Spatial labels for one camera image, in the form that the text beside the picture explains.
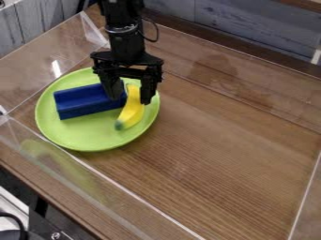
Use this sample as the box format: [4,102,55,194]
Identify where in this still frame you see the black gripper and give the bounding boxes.
[90,52,164,105]

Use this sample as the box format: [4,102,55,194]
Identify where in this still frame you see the yellow toy banana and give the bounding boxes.
[114,83,144,130]

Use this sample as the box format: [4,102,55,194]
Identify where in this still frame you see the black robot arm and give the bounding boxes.
[90,0,164,105]

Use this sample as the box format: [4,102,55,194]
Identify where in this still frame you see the green plate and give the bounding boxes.
[35,67,160,152]

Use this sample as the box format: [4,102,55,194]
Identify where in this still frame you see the blue cross-shaped block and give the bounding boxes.
[52,83,127,120]

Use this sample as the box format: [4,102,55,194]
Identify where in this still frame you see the clear acrylic enclosure walls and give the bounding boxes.
[0,9,321,240]

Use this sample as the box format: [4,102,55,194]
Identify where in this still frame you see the black cable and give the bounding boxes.
[0,212,31,240]

